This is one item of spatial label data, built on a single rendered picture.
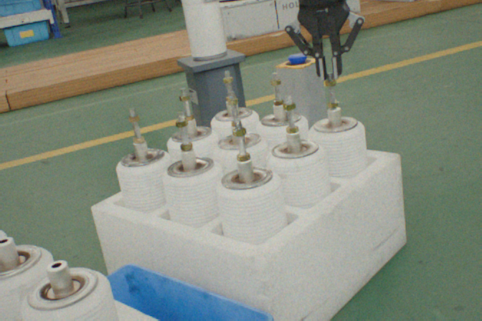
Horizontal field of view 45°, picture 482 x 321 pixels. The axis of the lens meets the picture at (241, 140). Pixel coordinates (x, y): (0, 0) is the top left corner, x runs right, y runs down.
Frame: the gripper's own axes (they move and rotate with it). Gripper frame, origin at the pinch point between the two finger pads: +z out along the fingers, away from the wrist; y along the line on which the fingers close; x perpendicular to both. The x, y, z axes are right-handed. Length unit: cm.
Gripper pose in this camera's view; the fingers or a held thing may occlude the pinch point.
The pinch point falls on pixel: (329, 67)
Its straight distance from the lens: 99.1
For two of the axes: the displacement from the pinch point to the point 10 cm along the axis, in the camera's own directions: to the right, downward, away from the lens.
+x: -2.8, 3.6, -8.9
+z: 1.5, 9.3, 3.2
